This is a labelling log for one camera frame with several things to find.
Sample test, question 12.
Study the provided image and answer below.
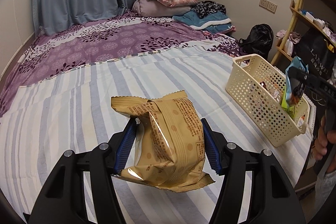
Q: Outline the large green seaweed snack bag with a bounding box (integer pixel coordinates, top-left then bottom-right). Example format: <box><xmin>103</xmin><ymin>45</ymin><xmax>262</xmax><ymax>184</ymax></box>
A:
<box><xmin>281</xmin><ymin>96</ymin><xmax>295</xmax><ymax>119</ymax></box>

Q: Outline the blue folded clothes pile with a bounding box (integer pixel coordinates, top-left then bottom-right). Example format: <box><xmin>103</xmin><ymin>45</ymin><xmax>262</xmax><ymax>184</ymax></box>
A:
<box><xmin>173</xmin><ymin>1</ymin><xmax>236</xmax><ymax>34</ymax></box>

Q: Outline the grey fleece right sleeve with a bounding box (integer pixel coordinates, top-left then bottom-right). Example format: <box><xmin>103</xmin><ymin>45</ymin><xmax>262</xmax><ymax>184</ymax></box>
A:
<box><xmin>315</xmin><ymin>171</ymin><xmax>336</xmax><ymax>211</ymax></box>

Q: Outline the wooden bamboo shelf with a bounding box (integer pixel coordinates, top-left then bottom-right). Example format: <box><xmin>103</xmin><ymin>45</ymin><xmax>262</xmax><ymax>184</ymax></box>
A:
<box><xmin>270</xmin><ymin>0</ymin><xmax>335</xmax><ymax>66</ymax></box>

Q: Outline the black plastic bag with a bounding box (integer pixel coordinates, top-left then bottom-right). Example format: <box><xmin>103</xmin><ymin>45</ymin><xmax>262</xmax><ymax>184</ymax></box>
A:
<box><xmin>238</xmin><ymin>23</ymin><xmax>274</xmax><ymax>60</ymax></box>

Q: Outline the white wardrobe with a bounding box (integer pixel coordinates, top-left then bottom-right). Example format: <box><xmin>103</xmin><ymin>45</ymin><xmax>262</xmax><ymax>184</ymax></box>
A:
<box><xmin>1</xmin><ymin>0</ymin><xmax>34</xmax><ymax>76</ymax></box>

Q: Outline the tan waffle snack bag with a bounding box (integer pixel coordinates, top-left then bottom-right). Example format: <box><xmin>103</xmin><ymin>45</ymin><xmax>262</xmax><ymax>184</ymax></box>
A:
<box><xmin>260</xmin><ymin>81</ymin><xmax>272</xmax><ymax>93</ymax></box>

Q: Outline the striped white blue blanket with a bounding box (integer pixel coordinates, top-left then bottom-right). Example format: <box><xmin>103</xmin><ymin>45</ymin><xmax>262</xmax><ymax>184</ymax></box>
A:
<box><xmin>1</xmin><ymin>46</ymin><xmax>311</xmax><ymax>223</ymax></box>

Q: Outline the person right hand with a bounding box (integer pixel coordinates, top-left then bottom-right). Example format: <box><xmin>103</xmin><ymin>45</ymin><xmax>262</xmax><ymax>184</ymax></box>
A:
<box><xmin>313</xmin><ymin>116</ymin><xmax>335</xmax><ymax>161</ymax></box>

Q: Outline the tan pastry snack bag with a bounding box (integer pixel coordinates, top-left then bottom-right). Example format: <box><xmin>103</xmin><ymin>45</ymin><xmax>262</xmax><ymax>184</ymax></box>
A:
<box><xmin>111</xmin><ymin>90</ymin><xmax>214</xmax><ymax>193</ymax></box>

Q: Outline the light blue snack bag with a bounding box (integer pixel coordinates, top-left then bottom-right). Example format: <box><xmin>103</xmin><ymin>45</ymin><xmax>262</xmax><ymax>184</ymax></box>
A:
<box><xmin>285</xmin><ymin>56</ymin><xmax>309</xmax><ymax>107</ymax></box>

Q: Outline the purple floral bed sheet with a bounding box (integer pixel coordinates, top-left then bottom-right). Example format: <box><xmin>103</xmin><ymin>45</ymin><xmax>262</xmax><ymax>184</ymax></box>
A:
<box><xmin>1</xmin><ymin>12</ymin><xmax>240</xmax><ymax>114</ymax></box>

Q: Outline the black LANWEI shopping bag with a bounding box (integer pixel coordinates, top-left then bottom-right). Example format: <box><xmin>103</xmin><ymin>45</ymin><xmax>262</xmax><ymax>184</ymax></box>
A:
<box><xmin>294</xmin><ymin>28</ymin><xmax>335</xmax><ymax>80</ymax></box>

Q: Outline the cream perforated plastic basket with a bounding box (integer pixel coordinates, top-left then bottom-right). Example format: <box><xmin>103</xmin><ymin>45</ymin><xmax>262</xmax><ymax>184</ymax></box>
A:
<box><xmin>226</xmin><ymin>54</ymin><xmax>309</xmax><ymax>147</ymax></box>

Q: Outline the wall socket plate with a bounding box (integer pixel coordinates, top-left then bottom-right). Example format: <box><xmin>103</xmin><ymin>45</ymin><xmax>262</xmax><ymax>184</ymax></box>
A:
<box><xmin>259</xmin><ymin>0</ymin><xmax>277</xmax><ymax>14</ymax></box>

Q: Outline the pink cloth on shelf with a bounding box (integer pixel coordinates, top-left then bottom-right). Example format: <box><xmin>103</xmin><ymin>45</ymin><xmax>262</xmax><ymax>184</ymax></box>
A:
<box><xmin>276</xmin><ymin>30</ymin><xmax>302</xmax><ymax>56</ymax></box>

